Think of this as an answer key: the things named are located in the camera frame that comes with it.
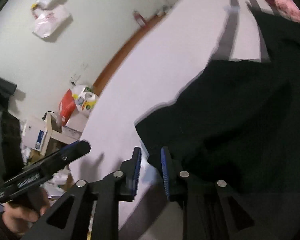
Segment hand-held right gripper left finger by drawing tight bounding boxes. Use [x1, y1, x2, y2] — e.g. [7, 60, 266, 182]
[20, 146, 142, 240]

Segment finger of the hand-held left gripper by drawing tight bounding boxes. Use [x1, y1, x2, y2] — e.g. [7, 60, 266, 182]
[55, 140, 91, 165]

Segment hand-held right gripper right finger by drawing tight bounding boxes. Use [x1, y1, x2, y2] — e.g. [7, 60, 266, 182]
[160, 146, 265, 240]

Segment black printed t-shirt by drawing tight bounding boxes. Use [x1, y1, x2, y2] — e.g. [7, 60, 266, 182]
[134, 2, 300, 240]

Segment person's left hand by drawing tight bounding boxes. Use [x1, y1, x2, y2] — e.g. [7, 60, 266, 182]
[2, 187, 51, 239]

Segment open cardboard box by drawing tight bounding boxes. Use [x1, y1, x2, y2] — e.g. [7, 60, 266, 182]
[44, 111, 88, 142]

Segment black panel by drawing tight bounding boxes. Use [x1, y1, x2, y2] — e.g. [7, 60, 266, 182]
[0, 110, 24, 183]

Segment red bag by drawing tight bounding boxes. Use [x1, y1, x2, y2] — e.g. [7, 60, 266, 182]
[59, 89, 77, 127]

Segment white cardboard box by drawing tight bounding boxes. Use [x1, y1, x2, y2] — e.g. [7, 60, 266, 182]
[22, 116, 49, 152]

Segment white detergent bottle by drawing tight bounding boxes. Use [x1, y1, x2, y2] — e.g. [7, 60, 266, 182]
[74, 85, 98, 117]

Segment dark angular object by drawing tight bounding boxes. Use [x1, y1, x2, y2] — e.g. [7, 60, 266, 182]
[0, 74, 17, 112]

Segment pink garment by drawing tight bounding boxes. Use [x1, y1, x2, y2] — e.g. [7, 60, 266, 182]
[262, 0, 300, 28]

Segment white plastic bags on wall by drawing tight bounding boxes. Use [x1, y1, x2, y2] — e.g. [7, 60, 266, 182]
[32, 6, 73, 39]

